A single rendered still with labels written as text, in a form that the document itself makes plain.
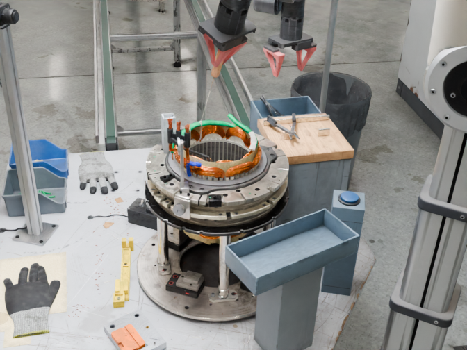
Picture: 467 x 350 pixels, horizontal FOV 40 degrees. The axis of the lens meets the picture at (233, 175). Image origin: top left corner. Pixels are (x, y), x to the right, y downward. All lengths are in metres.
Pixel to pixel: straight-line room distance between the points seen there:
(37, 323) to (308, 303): 0.60
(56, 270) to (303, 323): 0.63
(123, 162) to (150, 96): 2.23
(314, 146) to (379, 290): 1.32
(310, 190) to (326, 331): 0.35
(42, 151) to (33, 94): 2.33
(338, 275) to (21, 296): 0.74
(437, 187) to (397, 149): 2.59
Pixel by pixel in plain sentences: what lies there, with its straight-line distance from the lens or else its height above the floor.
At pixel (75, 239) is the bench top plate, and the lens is 1.75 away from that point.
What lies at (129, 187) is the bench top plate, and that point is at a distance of 1.93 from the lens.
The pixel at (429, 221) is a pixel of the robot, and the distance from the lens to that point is 1.27.
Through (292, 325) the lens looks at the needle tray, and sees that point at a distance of 1.36.
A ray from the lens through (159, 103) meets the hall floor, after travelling 4.15.
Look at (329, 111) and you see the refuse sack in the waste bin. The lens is 2.96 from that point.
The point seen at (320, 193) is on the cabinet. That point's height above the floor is 0.94.
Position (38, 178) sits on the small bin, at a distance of 1.94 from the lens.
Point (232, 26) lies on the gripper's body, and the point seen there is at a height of 1.43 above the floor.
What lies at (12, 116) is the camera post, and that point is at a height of 1.13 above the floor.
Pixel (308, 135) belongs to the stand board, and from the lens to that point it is 1.63.
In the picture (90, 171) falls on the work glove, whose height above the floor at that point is 0.80.
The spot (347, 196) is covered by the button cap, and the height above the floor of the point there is 1.04.
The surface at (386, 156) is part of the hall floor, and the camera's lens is 3.73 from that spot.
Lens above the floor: 1.85
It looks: 33 degrees down
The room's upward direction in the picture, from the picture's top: 2 degrees clockwise
